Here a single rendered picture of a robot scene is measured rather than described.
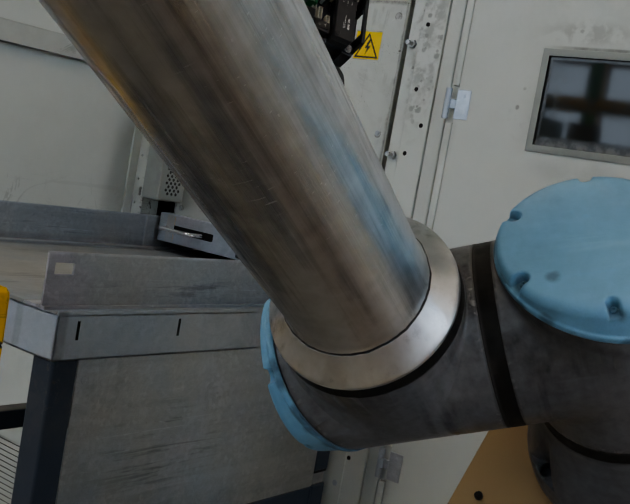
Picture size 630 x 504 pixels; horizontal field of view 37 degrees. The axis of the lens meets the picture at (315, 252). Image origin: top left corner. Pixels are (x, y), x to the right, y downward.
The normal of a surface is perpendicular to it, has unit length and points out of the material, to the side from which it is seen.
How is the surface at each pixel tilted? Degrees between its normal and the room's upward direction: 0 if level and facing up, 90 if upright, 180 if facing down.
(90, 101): 90
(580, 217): 45
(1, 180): 90
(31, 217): 90
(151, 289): 90
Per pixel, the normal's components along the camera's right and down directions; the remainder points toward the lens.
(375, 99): -0.58, -0.04
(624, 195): -0.24, -0.71
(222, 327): 0.79, 0.18
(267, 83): 0.62, 0.52
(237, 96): 0.37, 0.70
